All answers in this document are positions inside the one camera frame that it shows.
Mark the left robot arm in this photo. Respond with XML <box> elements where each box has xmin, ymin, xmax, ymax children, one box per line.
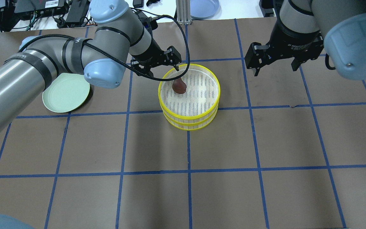
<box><xmin>0</xmin><ymin>0</ymin><xmax>190</xmax><ymax>132</ymax></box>

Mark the light green plate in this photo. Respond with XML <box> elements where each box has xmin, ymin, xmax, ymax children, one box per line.
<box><xmin>42</xmin><ymin>73</ymin><xmax>91</xmax><ymax>113</ymax></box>

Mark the black electronics box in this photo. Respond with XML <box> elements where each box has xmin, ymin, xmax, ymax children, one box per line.
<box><xmin>14</xmin><ymin>0</ymin><xmax>69</xmax><ymax>20</ymax></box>

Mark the brown steamed bun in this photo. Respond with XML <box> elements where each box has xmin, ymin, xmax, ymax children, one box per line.
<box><xmin>172</xmin><ymin>77</ymin><xmax>187</xmax><ymax>94</ymax></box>

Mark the yellow steamer layer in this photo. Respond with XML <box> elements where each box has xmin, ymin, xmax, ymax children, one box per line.
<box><xmin>162</xmin><ymin>106</ymin><xmax>218</xmax><ymax>131</ymax></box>
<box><xmin>158</xmin><ymin>64</ymin><xmax>221</xmax><ymax>120</ymax></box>

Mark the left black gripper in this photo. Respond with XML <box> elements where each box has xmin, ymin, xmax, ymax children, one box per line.
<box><xmin>131</xmin><ymin>44</ymin><xmax>182</xmax><ymax>79</ymax></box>

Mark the blue bowl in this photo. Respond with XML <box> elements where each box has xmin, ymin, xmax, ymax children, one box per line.
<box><xmin>189</xmin><ymin>0</ymin><xmax>220</xmax><ymax>19</ymax></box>

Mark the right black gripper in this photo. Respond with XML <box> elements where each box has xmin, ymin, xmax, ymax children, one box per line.
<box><xmin>245</xmin><ymin>22</ymin><xmax>324</xmax><ymax>77</ymax></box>

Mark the aluminium frame post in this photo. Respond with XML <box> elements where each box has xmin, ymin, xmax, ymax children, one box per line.
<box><xmin>176</xmin><ymin>0</ymin><xmax>192</xmax><ymax>25</ymax></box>

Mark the yellow bottom steamer layer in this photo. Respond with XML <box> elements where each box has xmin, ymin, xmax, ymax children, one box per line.
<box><xmin>162</xmin><ymin>106</ymin><xmax>218</xmax><ymax>131</ymax></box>

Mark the yellow top steamer layer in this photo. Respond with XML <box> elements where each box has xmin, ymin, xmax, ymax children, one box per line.
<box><xmin>158</xmin><ymin>64</ymin><xmax>221</xmax><ymax>120</ymax></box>

